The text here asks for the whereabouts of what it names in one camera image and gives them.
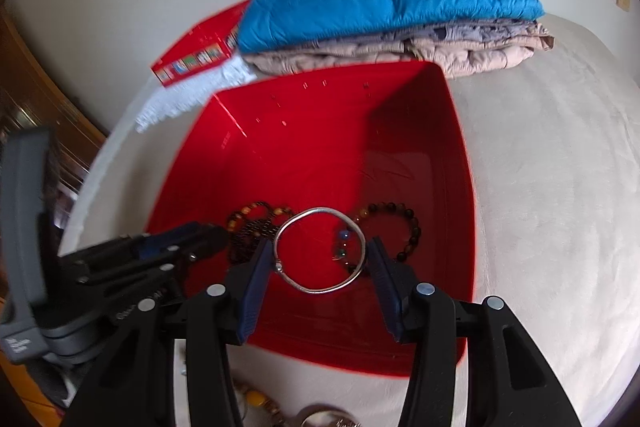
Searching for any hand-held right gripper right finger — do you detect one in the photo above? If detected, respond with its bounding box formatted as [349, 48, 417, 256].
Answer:
[367, 236, 583, 427]

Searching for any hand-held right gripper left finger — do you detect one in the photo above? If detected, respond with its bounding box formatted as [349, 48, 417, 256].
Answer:
[60, 234, 276, 427]

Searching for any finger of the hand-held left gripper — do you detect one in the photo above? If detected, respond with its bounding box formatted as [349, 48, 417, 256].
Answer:
[130, 222, 232, 261]
[59, 251, 197, 289]

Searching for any thin silver bangle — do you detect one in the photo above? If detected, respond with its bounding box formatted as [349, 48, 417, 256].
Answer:
[272, 207, 370, 295]

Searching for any brown wooden bead bracelet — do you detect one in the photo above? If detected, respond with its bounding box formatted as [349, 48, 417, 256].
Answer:
[226, 201, 275, 234]

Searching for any large red tin box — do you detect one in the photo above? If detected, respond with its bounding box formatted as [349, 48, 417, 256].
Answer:
[142, 61, 477, 378]

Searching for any brown wooden cabinet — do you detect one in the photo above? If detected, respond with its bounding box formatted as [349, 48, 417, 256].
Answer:
[0, 2, 111, 228]

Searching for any wide silver bangle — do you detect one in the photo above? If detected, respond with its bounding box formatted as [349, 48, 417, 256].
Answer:
[294, 403, 362, 427]

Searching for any white lace cloth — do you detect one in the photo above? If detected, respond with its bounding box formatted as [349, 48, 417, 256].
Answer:
[135, 57, 258, 132]

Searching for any red tin with picture labels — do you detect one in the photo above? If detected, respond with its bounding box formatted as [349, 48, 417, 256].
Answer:
[151, 0, 256, 88]

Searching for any folded beige blanket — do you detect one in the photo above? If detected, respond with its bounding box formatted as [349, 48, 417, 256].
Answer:
[245, 19, 556, 80]

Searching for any blue quilted jacket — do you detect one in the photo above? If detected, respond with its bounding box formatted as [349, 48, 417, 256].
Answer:
[236, 0, 546, 55]

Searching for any dark small bead bracelet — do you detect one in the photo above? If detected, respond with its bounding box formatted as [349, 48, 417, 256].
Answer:
[229, 214, 282, 266]

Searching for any black round bead bracelet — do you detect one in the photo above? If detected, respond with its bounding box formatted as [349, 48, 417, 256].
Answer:
[356, 201, 422, 275]

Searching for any thin bracelet with blue beads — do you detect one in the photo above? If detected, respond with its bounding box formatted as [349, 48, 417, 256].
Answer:
[331, 227, 362, 273]

